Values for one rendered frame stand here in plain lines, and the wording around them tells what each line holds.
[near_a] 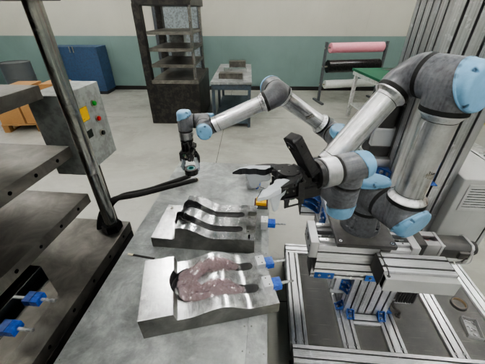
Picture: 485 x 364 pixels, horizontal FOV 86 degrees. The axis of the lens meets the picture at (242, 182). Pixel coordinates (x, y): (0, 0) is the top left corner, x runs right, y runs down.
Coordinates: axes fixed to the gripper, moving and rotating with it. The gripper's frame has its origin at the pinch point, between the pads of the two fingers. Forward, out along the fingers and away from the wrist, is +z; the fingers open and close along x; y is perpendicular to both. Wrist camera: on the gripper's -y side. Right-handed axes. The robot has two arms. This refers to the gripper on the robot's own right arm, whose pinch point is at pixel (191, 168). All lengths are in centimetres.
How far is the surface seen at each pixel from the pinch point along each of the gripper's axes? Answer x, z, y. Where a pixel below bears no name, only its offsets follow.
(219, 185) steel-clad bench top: 13.4, 19.7, -12.6
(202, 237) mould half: 15.7, 11.0, 43.9
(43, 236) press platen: -41, -4, 65
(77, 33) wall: -441, -35, -579
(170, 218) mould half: -4.9, 13.8, 29.3
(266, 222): 46, 15, 27
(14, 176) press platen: -44, -29, 61
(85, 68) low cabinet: -411, 36, -526
